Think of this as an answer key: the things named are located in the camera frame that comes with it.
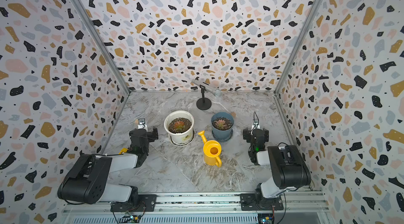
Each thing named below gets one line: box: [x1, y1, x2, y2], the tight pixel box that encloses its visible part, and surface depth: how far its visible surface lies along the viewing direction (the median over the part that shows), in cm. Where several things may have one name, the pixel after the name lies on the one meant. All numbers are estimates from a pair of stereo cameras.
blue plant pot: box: [210, 111, 235, 141], surface depth 96 cm
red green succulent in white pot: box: [173, 120, 186, 132], surface depth 92 cm
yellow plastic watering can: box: [197, 130, 223, 168], surface depth 82 cm
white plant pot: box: [163, 110, 195, 145], surface depth 93 cm
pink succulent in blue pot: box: [215, 118, 228, 130], surface depth 94 cm
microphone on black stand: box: [191, 78, 222, 111], surface depth 114 cm
